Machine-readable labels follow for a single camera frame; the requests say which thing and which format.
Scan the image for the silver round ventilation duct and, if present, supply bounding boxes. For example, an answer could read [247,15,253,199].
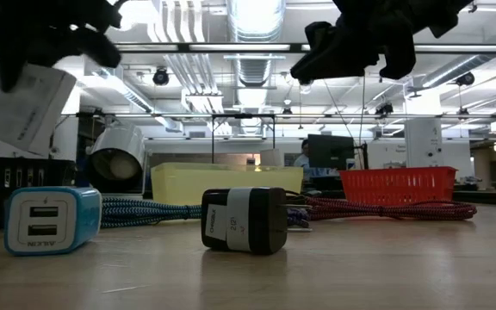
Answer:
[226,0,288,88]

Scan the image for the black computer monitor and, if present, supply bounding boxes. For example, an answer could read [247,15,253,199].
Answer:
[307,133,357,171]

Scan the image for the white square pillar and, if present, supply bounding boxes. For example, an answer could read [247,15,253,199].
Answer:
[404,91,444,170]

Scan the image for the blue white USB charger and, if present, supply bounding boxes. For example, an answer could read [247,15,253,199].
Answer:
[3,185,103,257]

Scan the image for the teal marker pen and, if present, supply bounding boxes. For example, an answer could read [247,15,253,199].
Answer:
[100,196,204,230]

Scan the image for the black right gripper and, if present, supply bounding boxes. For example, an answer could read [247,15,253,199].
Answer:
[289,0,475,85]

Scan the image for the red plastic mesh basket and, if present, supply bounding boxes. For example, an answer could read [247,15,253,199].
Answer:
[338,165,459,207]

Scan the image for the yellow translucent plastic bin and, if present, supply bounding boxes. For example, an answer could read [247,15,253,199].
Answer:
[150,161,305,208]

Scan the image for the white card reader box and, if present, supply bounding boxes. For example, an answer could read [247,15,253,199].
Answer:
[0,62,78,158]

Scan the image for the black plastic mesh basket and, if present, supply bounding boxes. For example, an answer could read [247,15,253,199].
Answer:
[0,155,79,232]

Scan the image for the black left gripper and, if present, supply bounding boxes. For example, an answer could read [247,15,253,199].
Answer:
[0,0,123,94]

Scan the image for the black ceiling spotlight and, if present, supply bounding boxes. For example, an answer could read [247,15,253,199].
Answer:
[374,101,395,117]
[152,66,171,87]
[455,71,476,88]

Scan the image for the distant black stand frame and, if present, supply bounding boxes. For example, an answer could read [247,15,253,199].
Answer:
[210,113,277,165]

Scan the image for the person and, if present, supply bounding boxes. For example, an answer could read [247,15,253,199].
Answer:
[293,138,318,180]

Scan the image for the maroon red pen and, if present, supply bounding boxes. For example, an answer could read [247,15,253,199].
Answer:
[293,195,479,222]

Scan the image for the white cylindrical cup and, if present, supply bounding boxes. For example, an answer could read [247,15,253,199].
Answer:
[84,121,149,195]

